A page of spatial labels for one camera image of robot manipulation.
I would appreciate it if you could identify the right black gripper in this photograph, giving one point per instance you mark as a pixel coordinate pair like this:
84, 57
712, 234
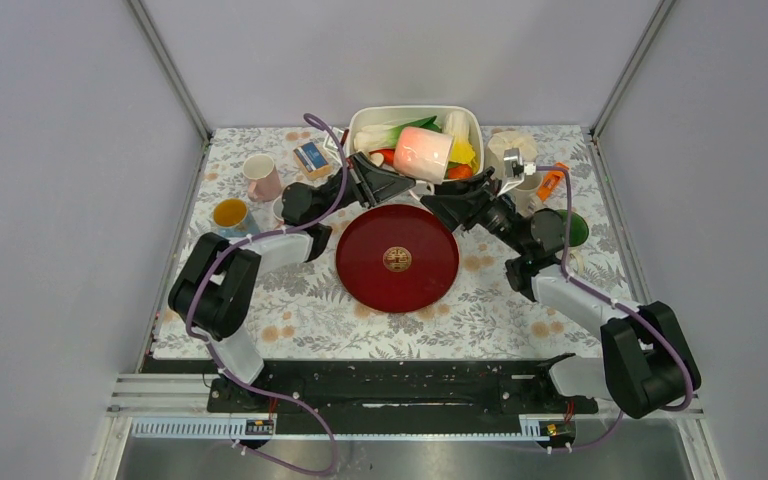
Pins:
463, 207

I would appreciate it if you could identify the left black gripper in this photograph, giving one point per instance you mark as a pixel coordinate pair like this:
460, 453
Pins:
373, 185

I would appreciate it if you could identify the cream mug blue dragon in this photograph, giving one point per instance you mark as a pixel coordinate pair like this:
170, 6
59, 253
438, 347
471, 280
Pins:
525, 196

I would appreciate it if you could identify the pink faceted mug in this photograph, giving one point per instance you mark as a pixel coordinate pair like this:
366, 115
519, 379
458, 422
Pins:
264, 180

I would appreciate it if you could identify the white mug with rose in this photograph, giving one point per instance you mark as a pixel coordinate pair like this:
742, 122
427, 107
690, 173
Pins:
579, 233

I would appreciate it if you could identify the blue glazed mug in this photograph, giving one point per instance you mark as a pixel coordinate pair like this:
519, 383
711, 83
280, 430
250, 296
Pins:
232, 218

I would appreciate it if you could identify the pink square mug front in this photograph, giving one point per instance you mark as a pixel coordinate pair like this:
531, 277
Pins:
277, 208

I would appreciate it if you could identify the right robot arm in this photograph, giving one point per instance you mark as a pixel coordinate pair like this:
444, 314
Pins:
646, 364

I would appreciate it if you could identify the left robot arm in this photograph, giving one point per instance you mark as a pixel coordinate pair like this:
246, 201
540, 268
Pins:
212, 292

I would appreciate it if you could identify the toy small orange carrot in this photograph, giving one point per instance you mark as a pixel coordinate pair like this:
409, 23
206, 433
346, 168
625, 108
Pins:
459, 171

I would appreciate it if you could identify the toy bok choy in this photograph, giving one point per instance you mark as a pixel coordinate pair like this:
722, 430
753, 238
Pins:
385, 136

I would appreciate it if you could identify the white rectangular dish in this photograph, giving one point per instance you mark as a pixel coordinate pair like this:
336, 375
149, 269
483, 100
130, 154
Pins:
406, 113

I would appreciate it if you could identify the yellow sponge blue label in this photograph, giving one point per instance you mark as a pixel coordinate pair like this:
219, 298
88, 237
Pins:
312, 161

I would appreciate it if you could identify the wrapped toilet paper roll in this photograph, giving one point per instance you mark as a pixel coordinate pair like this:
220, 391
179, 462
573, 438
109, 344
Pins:
499, 142

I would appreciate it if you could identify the toy napa cabbage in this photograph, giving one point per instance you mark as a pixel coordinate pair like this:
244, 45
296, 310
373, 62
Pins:
457, 125

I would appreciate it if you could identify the red round tray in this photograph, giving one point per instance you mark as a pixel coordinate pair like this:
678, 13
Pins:
397, 259

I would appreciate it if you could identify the floral tablecloth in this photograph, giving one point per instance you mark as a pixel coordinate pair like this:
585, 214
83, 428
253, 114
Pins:
302, 311

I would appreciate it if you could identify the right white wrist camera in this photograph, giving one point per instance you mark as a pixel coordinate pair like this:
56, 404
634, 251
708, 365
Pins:
515, 170

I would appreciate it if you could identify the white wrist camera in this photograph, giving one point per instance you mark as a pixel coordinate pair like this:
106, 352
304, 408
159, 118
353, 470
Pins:
336, 146
515, 170

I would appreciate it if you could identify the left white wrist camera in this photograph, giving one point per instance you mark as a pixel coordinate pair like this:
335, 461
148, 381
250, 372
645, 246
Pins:
336, 146

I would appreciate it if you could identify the left aluminium frame post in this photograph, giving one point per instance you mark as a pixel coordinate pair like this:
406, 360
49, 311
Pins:
162, 55

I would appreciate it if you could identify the aluminium frame post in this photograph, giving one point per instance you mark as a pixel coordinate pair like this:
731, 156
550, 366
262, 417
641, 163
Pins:
162, 55
631, 67

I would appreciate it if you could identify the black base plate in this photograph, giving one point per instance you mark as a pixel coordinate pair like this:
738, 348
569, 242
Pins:
358, 392

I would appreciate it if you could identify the white slotted cable duct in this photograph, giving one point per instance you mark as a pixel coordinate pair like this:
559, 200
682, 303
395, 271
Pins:
260, 428

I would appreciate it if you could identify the right aluminium frame post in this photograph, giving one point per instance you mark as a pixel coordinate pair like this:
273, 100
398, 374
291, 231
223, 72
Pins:
631, 67

